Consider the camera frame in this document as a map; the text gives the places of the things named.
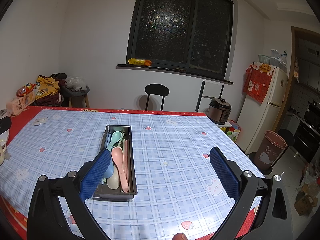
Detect beige spoon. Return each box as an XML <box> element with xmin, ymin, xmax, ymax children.
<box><xmin>107</xmin><ymin>166</ymin><xmax>123</xmax><ymax>190</ymax></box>

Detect red printed cloth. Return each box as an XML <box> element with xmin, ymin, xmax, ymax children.
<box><xmin>243</xmin><ymin>61</ymin><xmax>275</xmax><ymax>104</ymax></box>

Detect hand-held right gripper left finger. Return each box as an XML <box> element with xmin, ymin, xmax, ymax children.
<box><xmin>27</xmin><ymin>148</ymin><xmax>112</xmax><ymax>240</ymax></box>

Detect dark window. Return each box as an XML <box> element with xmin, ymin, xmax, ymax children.
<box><xmin>126</xmin><ymin>0</ymin><xmax>234</xmax><ymax>77</ymax></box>

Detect black round-back chair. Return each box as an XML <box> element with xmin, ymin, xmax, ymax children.
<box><xmin>144</xmin><ymin>84</ymin><xmax>170</xmax><ymax>112</ymax></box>

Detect blue spoon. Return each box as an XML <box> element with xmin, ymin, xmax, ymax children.
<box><xmin>101</xmin><ymin>155</ymin><xmax>115</xmax><ymax>184</ymax></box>

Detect wooden door frame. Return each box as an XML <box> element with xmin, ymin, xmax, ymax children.
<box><xmin>276</xmin><ymin>26</ymin><xmax>320</xmax><ymax>133</ymax></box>

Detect yellow garment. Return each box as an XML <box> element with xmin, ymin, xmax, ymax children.
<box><xmin>35</xmin><ymin>76</ymin><xmax>60</xmax><ymax>100</ymax></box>

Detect stainless steel utensil tray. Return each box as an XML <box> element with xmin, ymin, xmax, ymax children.
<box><xmin>92</xmin><ymin>124</ymin><xmax>138</xmax><ymax>202</ymax></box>

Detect blue plaid table cover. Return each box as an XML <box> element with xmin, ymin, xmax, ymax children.
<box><xmin>0</xmin><ymin>109</ymin><xmax>265</xmax><ymax>240</ymax></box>

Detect colourful toy bag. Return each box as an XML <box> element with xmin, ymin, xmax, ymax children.
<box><xmin>220</xmin><ymin>120</ymin><xmax>242</xmax><ymax>143</ymax></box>

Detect brown trash bin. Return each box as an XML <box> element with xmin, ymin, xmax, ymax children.
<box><xmin>255</xmin><ymin>130</ymin><xmax>287</xmax><ymax>170</ymax></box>

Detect crumpled clear plastic bags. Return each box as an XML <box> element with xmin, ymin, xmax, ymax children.
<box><xmin>64</xmin><ymin>76</ymin><xmax>87</xmax><ymax>90</ymax></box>

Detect black kitchen oven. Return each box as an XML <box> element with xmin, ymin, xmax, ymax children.
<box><xmin>294</xmin><ymin>100</ymin><xmax>320</xmax><ymax>164</ymax></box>

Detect black stool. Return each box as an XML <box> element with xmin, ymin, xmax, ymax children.
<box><xmin>278</xmin><ymin>129</ymin><xmax>295</xmax><ymax>153</ymax></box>

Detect orange snack bag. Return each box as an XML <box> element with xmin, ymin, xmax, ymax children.
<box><xmin>16</xmin><ymin>83</ymin><xmax>37</xmax><ymax>97</ymax></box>

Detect dark red garment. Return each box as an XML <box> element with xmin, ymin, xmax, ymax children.
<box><xmin>36</xmin><ymin>73</ymin><xmax>68</xmax><ymax>108</ymax></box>

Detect black metal frame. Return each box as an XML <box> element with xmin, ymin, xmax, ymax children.
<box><xmin>195</xmin><ymin>80</ymin><xmax>225</xmax><ymax>113</ymax></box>

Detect mint green spoon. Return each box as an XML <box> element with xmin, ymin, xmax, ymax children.
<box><xmin>107</xmin><ymin>131</ymin><xmax>125</xmax><ymax>150</ymax></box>

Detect grey stool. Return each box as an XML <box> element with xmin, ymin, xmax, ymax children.
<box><xmin>61</xmin><ymin>85</ymin><xmax>90</xmax><ymax>109</ymax></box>

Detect yellow snack packet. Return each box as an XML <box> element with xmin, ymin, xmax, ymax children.
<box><xmin>128</xmin><ymin>58</ymin><xmax>152</xmax><ymax>66</ymax></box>

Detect electric rice cooker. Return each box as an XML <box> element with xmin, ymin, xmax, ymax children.
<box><xmin>207</xmin><ymin>97</ymin><xmax>231</xmax><ymax>125</ymax></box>

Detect cream refrigerator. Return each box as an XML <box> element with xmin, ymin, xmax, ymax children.
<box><xmin>236</xmin><ymin>61</ymin><xmax>289</xmax><ymax>155</ymax></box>

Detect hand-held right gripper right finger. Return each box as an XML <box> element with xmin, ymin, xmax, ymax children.
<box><xmin>209</xmin><ymin>147</ymin><xmax>293</xmax><ymax>240</ymax></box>

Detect clear plastic bags on refrigerator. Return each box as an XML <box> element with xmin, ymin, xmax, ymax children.
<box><xmin>270</xmin><ymin>49</ymin><xmax>288</xmax><ymax>73</ymax></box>

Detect pink spoon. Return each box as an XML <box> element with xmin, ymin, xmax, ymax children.
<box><xmin>111</xmin><ymin>147</ymin><xmax>130</xmax><ymax>192</ymax></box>

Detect dark window sill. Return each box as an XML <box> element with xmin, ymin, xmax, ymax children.
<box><xmin>117</xmin><ymin>64</ymin><xmax>234</xmax><ymax>85</ymax></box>

